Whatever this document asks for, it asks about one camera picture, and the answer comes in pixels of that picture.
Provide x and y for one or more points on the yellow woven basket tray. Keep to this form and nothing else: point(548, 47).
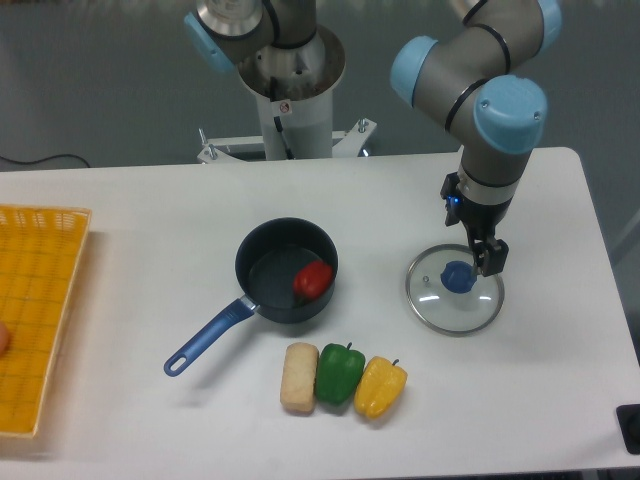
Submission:
point(41, 250)

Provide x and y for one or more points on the dark blue saucepan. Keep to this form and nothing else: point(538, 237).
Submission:
point(266, 264)

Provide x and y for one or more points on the beige bread loaf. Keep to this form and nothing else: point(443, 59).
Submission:
point(298, 378)

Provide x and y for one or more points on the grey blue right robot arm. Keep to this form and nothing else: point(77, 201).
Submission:
point(467, 86)

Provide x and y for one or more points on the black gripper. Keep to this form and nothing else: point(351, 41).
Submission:
point(479, 209)

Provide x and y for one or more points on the red bell pepper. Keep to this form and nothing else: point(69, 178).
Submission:
point(312, 281)

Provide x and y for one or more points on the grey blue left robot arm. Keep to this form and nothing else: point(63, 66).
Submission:
point(227, 32)

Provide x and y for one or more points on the green bell pepper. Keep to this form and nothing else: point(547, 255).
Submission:
point(339, 371)

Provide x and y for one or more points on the yellow bell pepper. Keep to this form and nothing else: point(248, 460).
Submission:
point(380, 386)

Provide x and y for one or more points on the glass pot lid blue knob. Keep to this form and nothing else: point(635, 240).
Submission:
point(446, 293)

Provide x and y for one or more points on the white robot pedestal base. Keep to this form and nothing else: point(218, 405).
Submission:
point(293, 90)

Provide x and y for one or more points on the black device at table edge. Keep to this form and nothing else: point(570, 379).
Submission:
point(629, 422)

